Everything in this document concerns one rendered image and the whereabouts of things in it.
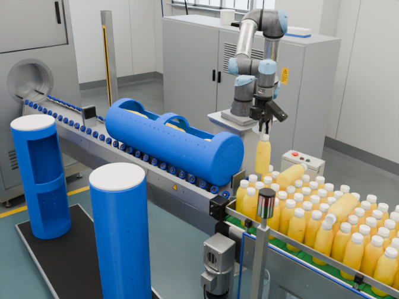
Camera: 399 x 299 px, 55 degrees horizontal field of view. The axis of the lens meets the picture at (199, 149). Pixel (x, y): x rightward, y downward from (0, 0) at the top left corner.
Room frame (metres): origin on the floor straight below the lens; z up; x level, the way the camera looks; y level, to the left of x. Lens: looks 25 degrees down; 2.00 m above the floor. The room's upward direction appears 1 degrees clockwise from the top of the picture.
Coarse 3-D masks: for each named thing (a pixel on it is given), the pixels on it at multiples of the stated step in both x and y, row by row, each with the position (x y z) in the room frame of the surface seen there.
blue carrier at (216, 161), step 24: (120, 120) 2.16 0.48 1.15; (144, 120) 2.06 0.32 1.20; (168, 120) 2.02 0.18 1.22; (144, 144) 2.00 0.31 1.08; (168, 144) 1.88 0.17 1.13; (192, 144) 1.79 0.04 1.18; (216, 144) 1.73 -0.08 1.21; (240, 144) 1.85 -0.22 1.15; (192, 168) 1.76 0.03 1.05; (216, 168) 1.70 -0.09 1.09
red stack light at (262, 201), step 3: (258, 195) 1.21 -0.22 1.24; (258, 198) 1.20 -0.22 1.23; (261, 198) 1.19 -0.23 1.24; (264, 198) 1.18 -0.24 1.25; (267, 198) 1.18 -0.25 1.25; (270, 198) 1.18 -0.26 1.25; (273, 198) 1.19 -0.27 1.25; (258, 201) 1.20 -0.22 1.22; (261, 201) 1.19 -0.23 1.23; (264, 201) 1.18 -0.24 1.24; (267, 201) 1.18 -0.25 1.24; (270, 201) 1.18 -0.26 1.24; (273, 201) 1.19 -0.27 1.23; (261, 204) 1.19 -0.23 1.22; (264, 204) 1.18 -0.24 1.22; (267, 204) 1.18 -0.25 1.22; (270, 204) 1.18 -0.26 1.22; (273, 204) 1.19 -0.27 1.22; (267, 207) 1.18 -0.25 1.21
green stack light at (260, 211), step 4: (260, 208) 1.19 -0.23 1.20; (264, 208) 1.18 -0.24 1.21; (268, 208) 1.18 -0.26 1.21; (272, 208) 1.19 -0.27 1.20; (256, 212) 1.21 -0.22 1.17; (260, 212) 1.19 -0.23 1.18; (264, 212) 1.18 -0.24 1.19; (268, 212) 1.18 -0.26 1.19; (272, 212) 1.19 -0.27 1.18; (260, 216) 1.19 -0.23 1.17; (264, 216) 1.18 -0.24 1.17; (268, 216) 1.18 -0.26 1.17; (272, 216) 1.19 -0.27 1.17
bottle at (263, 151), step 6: (258, 144) 1.67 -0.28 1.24; (264, 144) 1.65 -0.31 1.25; (270, 144) 1.67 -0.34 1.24; (258, 150) 1.65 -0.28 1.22; (264, 150) 1.64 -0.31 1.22; (270, 150) 1.66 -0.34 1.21; (258, 156) 1.65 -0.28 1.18; (264, 156) 1.64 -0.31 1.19; (258, 162) 1.65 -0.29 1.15; (264, 162) 1.64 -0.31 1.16; (258, 168) 1.65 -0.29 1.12; (264, 168) 1.64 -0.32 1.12
